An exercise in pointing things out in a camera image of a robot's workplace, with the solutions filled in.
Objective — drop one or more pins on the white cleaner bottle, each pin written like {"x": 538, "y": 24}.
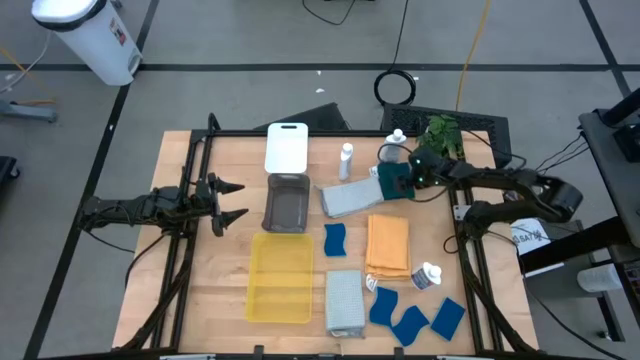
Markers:
{"x": 394, "y": 147}
{"x": 346, "y": 162}
{"x": 425, "y": 277}

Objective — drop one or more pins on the grey waffle towel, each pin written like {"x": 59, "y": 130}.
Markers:
{"x": 350, "y": 197}
{"x": 345, "y": 302}

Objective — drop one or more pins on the grey desk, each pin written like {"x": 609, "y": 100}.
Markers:
{"x": 607, "y": 165}

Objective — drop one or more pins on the black flat panel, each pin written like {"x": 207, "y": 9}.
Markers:
{"x": 315, "y": 117}

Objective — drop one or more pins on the green leafy plant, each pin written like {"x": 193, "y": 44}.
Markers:
{"x": 442, "y": 135}

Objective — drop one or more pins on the blue wavy sponge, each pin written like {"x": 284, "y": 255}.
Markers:
{"x": 383, "y": 306}
{"x": 447, "y": 319}
{"x": 335, "y": 240}
{"x": 410, "y": 326}

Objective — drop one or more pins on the white paper sign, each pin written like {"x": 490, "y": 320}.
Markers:
{"x": 530, "y": 236}

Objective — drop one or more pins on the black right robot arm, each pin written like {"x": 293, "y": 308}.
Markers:
{"x": 500, "y": 177}

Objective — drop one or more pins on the white paper roll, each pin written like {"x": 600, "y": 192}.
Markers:
{"x": 597, "y": 278}

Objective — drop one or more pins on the orange towel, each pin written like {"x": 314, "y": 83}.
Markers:
{"x": 387, "y": 245}

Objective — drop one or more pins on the grey metal stand foot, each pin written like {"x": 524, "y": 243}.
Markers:
{"x": 30, "y": 112}

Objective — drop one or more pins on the silver aluminium rail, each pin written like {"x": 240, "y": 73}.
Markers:
{"x": 457, "y": 357}
{"x": 187, "y": 357}

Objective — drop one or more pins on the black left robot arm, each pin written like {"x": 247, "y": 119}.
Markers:
{"x": 125, "y": 207}

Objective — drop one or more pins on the black aluminium table frame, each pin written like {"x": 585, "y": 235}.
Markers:
{"x": 350, "y": 133}

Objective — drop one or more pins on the black perforated computer case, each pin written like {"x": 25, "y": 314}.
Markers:
{"x": 480, "y": 125}

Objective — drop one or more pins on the white trash can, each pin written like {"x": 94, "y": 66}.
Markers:
{"x": 95, "y": 45}

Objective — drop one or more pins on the dark green towel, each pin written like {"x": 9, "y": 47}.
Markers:
{"x": 387, "y": 177}

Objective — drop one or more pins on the yellow translucent plastic bin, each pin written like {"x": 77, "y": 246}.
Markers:
{"x": 280, "y": 280}

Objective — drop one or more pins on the grey translucent plastic bin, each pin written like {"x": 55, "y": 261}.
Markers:
{"x": 286, "y": 205}

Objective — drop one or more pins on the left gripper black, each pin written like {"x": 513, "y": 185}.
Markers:
{"x": 207, "y": 200}

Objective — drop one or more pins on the silver mounting bracket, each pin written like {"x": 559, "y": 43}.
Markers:
{"x": 460, "y": 212}

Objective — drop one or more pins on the black side cart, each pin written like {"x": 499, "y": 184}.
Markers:
{"x": 575, "y": 245}

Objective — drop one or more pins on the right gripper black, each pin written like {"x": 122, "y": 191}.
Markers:
{"x": 427, "y": 167}

